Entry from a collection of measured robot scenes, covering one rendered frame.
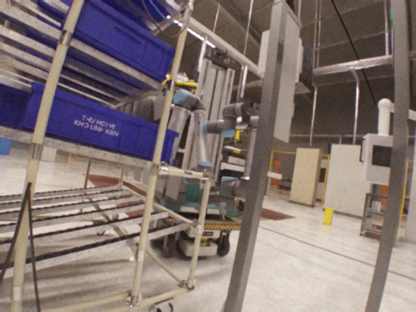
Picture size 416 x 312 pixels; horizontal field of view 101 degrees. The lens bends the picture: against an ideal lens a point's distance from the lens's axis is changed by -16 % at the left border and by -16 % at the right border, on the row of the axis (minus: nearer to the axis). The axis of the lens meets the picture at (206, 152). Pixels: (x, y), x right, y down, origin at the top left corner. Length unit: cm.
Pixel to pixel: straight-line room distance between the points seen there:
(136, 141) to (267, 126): 58
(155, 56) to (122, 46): 14
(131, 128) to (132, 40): 34
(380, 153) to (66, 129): 402
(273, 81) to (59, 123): 90
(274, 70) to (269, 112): 21
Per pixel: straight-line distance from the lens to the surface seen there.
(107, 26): 85
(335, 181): 701
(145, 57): 87
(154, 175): 79
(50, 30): 83
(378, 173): 401
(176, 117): 146
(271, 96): 100
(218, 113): 199
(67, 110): 83
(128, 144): 89
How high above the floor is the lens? 75
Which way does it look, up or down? 4 degrees up
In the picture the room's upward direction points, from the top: 10 degrees clockwise
